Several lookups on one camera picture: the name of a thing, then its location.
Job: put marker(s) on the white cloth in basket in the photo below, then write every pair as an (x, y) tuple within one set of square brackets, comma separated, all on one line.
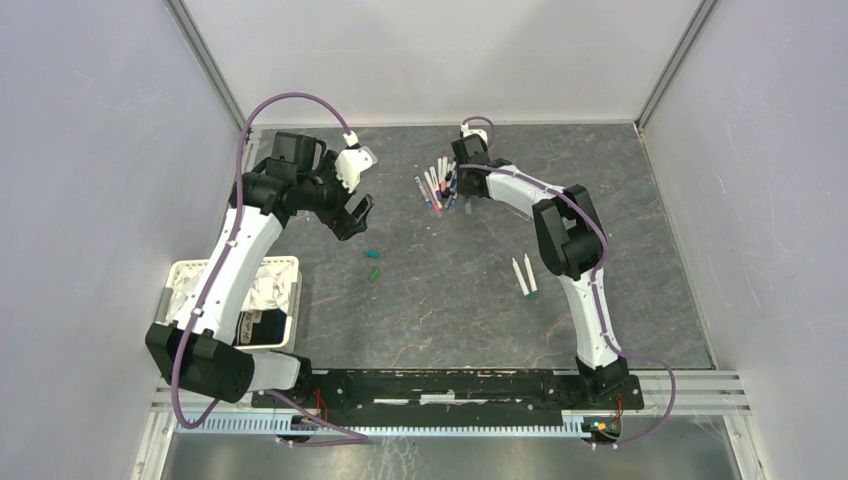
[(273, 285)]

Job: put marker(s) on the green capped white pen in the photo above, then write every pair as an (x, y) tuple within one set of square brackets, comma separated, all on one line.
[(530, 275)]

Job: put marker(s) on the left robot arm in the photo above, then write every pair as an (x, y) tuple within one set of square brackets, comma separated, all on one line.
[(196, 350)]

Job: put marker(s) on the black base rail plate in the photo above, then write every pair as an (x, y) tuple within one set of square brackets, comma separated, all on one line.
[(458, 398)]

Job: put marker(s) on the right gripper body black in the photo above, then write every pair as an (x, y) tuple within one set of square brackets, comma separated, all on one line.
[(462, 183)]

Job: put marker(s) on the aluminium frame rail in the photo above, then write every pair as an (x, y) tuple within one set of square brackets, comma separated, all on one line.
[(686, 42), (203, 55)]

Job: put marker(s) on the black capped pen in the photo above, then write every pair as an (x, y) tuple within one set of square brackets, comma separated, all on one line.
[(450, 176)]

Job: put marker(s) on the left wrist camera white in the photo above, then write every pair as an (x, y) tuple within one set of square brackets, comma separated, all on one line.
[(353, 161)]

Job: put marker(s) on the blue transparent pen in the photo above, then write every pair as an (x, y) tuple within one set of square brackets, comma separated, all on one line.
[(449, 193)]

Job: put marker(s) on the aluminium frame rail right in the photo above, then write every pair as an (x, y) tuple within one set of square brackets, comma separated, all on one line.
[(686, 42)]

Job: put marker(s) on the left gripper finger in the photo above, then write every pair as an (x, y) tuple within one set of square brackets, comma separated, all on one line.
[(344, 227), (361, 211)]

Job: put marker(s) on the white plastic basket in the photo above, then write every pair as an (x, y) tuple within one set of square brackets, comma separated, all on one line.
[(269, 316)]

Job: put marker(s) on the white slotted cable duct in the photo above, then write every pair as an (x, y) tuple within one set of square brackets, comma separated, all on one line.
[(293, 424)]

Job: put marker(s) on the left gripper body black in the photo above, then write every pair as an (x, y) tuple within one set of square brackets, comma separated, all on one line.
[(327, 195)]

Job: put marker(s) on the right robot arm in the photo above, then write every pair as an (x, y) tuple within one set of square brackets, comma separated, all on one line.
[(572, 246)]

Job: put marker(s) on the teal capped white pen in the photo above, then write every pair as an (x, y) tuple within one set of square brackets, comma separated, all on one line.
[(520, 278)]

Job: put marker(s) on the aluminium frame rail left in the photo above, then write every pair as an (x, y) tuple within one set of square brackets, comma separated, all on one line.
[(203, 55)]

